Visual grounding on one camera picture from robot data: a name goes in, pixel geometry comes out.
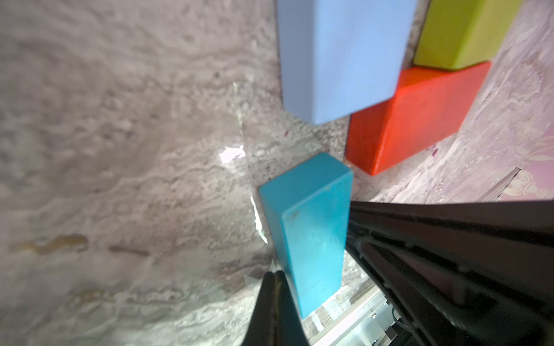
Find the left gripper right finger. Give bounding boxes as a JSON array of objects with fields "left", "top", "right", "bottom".
[{"left": 346, "top": 200, "right": 553, "bottom": 345}]

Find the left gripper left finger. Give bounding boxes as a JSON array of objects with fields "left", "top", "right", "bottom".
[{"left": 242, "top": 270, "right": 309, "bottom": 346}]

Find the teal block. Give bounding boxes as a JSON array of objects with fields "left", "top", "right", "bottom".
[{"left": 259, "top": 153, "right": 353, "bottom": 318}]

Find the red block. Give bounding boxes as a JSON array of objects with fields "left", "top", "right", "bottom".
[{"left": 345, "top": 61, "right": 492, "bottom": 176}]

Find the light blue block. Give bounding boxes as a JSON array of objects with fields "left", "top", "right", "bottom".
[{"left": 276, "top": 0, "right": 418, "bottom": 125}]

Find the aluminium rail frame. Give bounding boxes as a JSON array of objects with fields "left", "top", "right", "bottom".
[{"left": 306, "top": 286, "right": 398, "bottom": 345}]

